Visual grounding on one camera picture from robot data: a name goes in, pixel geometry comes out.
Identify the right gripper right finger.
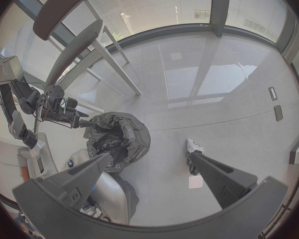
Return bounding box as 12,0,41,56
190,151,259,210

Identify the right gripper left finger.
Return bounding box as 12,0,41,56
50,153,111,208

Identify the crumpled black plastic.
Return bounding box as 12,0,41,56
186,150,202,176

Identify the grey chair with white legs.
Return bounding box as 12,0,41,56
32,0,142,113

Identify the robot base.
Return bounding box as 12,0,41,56
16,132,140,225

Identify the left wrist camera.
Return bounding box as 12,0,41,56
65,97,89,119

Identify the crumpled white paper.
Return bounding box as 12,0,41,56
186,138,205,156

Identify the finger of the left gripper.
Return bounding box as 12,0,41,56
78,119,98,128

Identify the black plastic bag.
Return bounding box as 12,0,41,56
83,112,151,175

